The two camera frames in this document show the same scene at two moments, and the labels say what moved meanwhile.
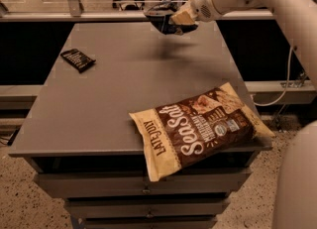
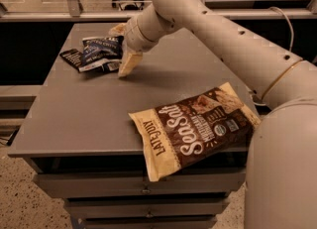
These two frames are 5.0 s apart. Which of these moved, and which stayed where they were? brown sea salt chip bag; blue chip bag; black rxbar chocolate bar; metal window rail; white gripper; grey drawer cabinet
Moved: blue chip bag; white gripper
Stayed: metal window rail; black rxbar chocolate bar; brown sea salt chip bag; grey drawer cabinet
